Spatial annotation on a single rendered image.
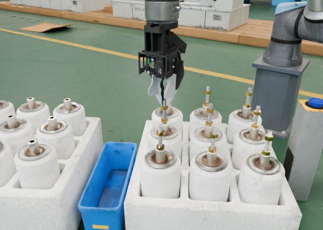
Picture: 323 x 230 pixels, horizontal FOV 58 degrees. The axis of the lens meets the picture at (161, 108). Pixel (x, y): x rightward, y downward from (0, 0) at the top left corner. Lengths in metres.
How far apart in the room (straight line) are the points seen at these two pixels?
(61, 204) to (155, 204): 0.23
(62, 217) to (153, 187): 0.23
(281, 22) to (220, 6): 1.77
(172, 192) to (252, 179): 0.18
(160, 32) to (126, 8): 2.87
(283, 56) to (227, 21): 1.69
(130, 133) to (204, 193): 0.65
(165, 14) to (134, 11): 2.79
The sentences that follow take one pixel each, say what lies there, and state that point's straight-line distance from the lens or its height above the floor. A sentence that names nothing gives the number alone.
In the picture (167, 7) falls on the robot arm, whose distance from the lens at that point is 0.63.
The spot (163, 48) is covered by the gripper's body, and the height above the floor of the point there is 0.50.
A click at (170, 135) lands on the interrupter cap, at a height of 0.25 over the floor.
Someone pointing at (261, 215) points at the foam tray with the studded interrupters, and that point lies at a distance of 0.71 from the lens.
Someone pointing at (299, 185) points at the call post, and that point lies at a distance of 1.00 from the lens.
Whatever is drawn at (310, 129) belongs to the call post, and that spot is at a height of 0.26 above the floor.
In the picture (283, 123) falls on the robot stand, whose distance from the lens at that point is 1.32.
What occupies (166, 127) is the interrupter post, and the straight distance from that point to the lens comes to 0.77.
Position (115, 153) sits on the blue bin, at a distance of 1.02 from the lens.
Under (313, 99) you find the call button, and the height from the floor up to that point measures 0.33.
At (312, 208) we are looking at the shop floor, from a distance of 1.03.
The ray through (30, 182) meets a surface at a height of 0.20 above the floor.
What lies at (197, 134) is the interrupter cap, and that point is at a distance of 0.78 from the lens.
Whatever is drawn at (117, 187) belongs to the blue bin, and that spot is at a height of 0.00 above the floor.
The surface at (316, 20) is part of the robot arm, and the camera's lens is 1.11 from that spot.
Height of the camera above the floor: 0.66
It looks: 27 degrees down
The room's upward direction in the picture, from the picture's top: straight up
